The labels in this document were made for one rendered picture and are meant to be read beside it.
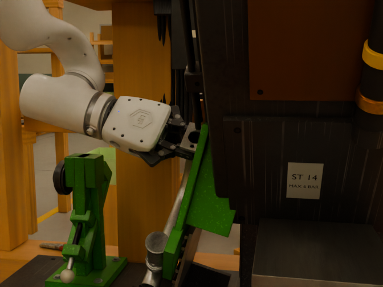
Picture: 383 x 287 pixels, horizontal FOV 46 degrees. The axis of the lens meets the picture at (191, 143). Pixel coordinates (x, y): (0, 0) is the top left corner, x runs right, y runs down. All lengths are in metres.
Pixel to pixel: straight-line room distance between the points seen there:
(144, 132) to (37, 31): 0.23
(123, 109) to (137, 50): 0.29
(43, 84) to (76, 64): 0.08
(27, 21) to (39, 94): 0.14
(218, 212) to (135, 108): 0.24
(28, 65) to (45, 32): 11.80
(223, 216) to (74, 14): 11.40
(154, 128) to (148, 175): 0.32
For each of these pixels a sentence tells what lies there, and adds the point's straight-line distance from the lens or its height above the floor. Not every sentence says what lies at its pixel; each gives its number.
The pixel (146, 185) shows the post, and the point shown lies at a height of 1.08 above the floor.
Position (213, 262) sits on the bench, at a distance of 1.16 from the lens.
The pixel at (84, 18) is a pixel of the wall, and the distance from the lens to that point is 11.88.
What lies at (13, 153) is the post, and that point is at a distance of 1.28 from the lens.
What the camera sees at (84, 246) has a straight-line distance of 1.00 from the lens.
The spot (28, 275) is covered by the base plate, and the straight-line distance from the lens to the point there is 1.11.
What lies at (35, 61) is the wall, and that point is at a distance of 12.48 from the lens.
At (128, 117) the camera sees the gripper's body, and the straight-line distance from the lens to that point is 0.80.
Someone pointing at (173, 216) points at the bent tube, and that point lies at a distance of 0.85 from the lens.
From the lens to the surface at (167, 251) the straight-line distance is 0.69.
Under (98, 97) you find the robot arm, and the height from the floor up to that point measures 1.30.
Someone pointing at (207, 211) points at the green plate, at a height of 1.14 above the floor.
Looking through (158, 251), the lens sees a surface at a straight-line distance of 0.71.
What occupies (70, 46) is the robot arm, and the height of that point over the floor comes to 1.39.
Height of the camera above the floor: 1.35
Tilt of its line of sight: 9 degrees down
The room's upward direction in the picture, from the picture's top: straight up
